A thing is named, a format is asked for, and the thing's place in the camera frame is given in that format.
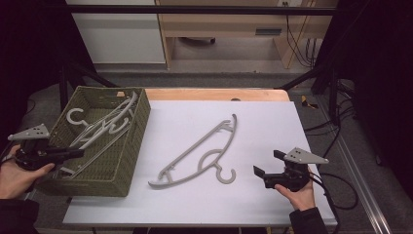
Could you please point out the tan basket tag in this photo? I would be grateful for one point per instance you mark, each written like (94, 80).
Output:
(120, 94)

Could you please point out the yellow and black tool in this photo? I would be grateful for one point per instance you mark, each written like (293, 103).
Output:
(305, 101)

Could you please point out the black horizontal frame bar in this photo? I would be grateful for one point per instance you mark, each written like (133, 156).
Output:
(195, 9)

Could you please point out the white table sheet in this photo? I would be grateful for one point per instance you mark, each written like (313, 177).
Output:
(276, 123)

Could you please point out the person's right hand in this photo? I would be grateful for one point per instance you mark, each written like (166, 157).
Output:
(302, 198)

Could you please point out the black metal stand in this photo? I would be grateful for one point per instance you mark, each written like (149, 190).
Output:
(63, 87)
(332, 94)

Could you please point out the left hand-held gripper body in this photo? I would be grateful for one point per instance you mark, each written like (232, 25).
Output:
(32, 132)

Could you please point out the light wooden desk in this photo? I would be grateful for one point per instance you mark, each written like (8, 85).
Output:
(220, 24)

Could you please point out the person's left hand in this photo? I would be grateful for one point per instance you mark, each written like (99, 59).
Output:
(13, 180)

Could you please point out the olive green woven basket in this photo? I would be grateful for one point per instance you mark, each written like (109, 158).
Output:
(107, 175)

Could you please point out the aluminium rail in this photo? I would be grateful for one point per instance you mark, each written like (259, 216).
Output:
(363, 188)
(29, 195)

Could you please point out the grey plastic clothes hanger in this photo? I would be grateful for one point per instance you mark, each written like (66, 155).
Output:
(68, 117)
(117, 131)
(159, 185)

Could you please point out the white cabinet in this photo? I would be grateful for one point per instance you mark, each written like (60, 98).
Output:
(120, 39)

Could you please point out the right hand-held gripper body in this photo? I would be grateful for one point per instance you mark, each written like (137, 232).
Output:
(303, 156)

